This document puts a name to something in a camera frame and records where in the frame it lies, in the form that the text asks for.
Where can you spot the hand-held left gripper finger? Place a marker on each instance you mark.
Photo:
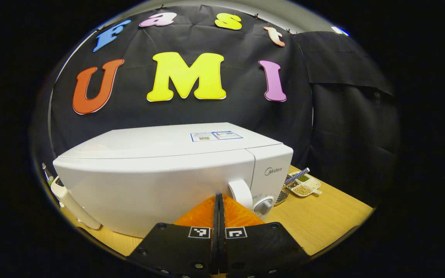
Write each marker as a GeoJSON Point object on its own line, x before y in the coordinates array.
{"type": "Point", "coordinates": [221, 247]}
{"type": "Point", "coordinates": [215, 216]}

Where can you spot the white microwave oven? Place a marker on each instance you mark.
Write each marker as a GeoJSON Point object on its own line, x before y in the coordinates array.
{"type": "Point", "coordinates": [149, 181]}

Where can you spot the white divided dish with beans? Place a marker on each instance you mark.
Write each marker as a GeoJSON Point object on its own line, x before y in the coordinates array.
{"type": "Point", "coordinates": [303, 190]}

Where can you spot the black backdrop cloth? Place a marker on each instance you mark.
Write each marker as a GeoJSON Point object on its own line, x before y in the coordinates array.
{"type": "Point", "coordinates": [245, 112]}

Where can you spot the white toaster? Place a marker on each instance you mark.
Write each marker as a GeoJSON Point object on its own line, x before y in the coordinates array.
{"type": "Point", "coordinates": [72, 206]}

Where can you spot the ceiling light panel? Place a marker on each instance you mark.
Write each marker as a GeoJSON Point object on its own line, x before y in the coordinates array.
{"type": "Point", "coordinates": [340, 31]}

